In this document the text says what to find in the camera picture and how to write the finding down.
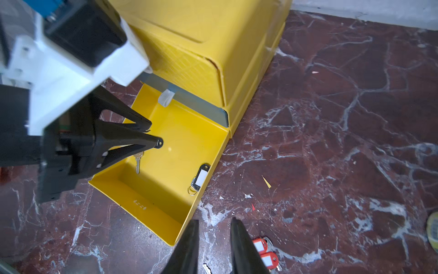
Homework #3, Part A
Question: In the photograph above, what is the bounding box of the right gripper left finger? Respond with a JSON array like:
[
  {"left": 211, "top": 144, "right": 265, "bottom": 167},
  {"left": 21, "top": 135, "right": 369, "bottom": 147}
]
[{"left": 161, "top": 220, "right": 199, "bottom": 274}]

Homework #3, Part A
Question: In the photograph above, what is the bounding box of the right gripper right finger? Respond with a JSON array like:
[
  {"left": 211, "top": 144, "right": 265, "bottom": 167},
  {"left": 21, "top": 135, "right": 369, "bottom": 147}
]
[{"left": 230, "top": 217, "right": 269, "bottom": 274}]

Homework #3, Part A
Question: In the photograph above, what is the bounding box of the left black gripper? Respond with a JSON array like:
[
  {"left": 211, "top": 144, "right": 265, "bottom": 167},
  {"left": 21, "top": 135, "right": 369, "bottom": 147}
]
[{"left": 1, "top": 85, "right": 164, "bottom": 203}]

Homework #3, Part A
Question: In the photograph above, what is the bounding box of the red tag key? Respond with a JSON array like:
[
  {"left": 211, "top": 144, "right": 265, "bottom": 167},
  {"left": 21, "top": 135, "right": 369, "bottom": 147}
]
[
  {"left": 259, "top": 252, "right": 282, "bottom": 271},
  {"left": 252, "top": 236, "right": 273, "bottom": 255}
]

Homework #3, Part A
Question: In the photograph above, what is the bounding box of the black tag key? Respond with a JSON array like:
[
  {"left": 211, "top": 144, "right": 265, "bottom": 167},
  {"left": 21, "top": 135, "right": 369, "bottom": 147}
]
[
  {"left": 187, "top": 163, "right": 211, "bottom": 196},
  {"left": 134, "top": 151, "right": 144, "bottom": 174}
]

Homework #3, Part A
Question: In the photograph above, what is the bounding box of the yellow drawer cabinet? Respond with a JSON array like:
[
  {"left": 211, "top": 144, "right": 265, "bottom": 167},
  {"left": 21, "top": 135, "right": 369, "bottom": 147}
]
[{"left": 112, "top": 1, "right": 291, "bottom": 133}]

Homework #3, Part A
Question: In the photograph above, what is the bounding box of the yellow bottom drawer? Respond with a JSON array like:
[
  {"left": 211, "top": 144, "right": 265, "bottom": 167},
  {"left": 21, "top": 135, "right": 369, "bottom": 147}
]
[{"left": 90, "top": 85, "right": 230, "bottom": 246}]

